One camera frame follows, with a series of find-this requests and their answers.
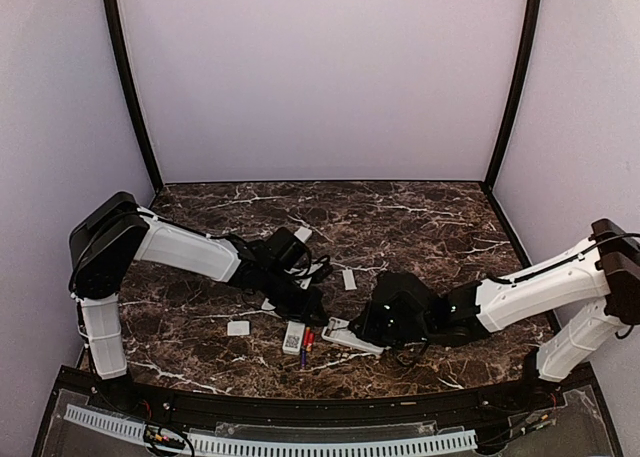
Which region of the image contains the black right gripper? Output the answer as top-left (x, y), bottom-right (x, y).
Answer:
top-left (349, 299), bottom-right (433, 349)

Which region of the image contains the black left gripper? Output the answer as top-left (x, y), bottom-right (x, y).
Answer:
top-left (261, 267), bottom-right (329, 327)

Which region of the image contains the white remote face down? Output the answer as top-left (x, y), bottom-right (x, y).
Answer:
top-left (321, 317), bottom-right (385, 355)

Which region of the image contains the red black battery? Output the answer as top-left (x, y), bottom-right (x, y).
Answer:
top-left (306, 333), bottom-right (315, 353)

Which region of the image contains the red blue battery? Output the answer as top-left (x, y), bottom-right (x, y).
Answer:
top-left (302, 327), bottom-right (312, 352)

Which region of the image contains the small white buttoned remote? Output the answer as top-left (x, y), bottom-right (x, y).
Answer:
top-left (282, 321), bottom-right (306, 355)

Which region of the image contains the long white battery cover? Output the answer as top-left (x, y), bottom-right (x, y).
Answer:
top-left (342, 269), bottom-right (357, 291)

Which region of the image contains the white TCL remote control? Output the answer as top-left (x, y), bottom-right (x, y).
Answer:
top-left (261, 299), bottom-right (275, 312)

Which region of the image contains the curved white battery cover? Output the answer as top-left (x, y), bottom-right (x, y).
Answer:
top-left (227, 320), bottom-right (251, 337)

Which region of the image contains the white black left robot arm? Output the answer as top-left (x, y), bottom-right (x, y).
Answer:
top-left (68, 192), bottom-right (332, 413)

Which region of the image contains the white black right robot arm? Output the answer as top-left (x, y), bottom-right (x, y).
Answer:
top-left (348, 219), bottom-right (639, 411)

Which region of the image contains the black front rail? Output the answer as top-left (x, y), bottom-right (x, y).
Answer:
top-left (125, 379), bottom-right (533, 427)

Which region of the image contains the white slotted cable duct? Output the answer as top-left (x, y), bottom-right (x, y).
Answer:
top-left (64, 404), bottom-right (478, 456)

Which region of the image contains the black right corner post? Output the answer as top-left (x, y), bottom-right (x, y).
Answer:
top-left (483, 0), bottom-right (542, 194)

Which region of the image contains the black corner post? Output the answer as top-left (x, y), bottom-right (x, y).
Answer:
top-left (102, 0), bottom-right (164, 194)
top-left (483, 0), bottom-right (542, 194)

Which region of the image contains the black left corner post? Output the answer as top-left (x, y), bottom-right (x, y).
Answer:
top-left (102, 0), bottom-right (164, 194)

